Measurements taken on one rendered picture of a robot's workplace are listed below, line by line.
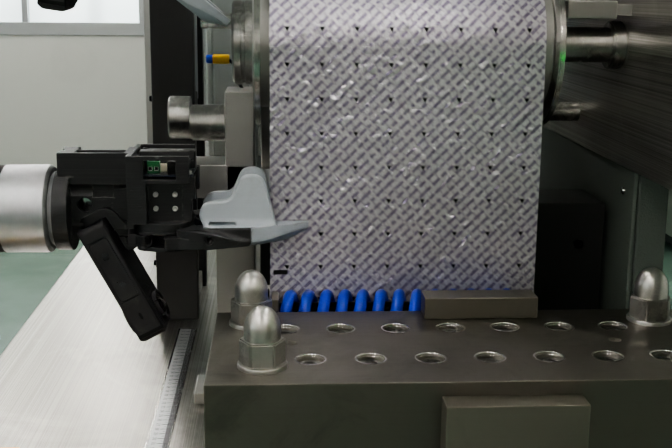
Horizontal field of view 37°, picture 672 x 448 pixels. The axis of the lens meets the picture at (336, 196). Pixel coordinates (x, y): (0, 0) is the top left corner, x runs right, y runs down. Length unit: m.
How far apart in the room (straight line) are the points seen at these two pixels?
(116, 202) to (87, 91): 5.69
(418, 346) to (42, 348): 0.53
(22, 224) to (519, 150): 0.42
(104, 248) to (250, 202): 0.13
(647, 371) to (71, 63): 5.95
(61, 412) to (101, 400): 0.04
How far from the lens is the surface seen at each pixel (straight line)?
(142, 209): 0.84
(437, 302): 0.84
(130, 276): 0.87
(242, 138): 0.93
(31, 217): 0.86
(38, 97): 6.62
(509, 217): 0.89
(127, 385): 1.06
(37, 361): 1.15
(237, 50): 0.88
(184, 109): 0.94
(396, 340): 0.79
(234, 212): 0.85
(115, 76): 6.51
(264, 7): 0.86
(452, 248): 0.89
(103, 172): 0.86
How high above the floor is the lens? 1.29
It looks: 11 degrees down
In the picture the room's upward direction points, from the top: 1 degrees clockwise
